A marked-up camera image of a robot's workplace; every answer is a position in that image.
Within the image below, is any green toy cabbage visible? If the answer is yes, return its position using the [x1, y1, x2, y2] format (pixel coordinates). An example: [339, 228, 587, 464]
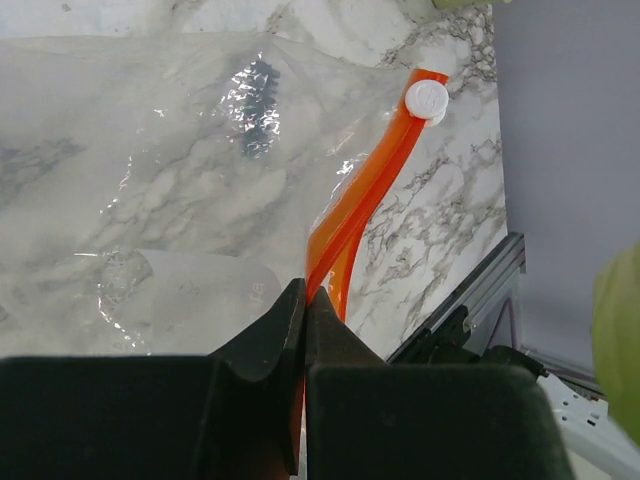
[592, 244, 639, 442]

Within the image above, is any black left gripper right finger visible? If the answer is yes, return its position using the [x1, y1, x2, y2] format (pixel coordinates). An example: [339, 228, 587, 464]
[305, 290, 573, 479]

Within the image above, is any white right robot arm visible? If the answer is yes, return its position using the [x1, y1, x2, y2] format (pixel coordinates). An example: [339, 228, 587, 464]
[406, 300, 639, 479]

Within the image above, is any aluminium frame rail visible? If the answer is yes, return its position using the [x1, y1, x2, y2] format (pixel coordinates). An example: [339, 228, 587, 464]
[388, 233, 526, 364]

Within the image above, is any clear zip bag orange zipper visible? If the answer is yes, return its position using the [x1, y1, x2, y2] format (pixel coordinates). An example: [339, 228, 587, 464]
[1, 34, 449, 357]

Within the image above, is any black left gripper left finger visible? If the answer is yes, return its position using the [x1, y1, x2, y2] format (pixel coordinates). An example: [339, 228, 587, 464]
[1, 279, 306, 479]

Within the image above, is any green perforated plastic basket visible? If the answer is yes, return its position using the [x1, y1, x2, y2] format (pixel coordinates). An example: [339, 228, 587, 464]
[431, 0, 511, 10]

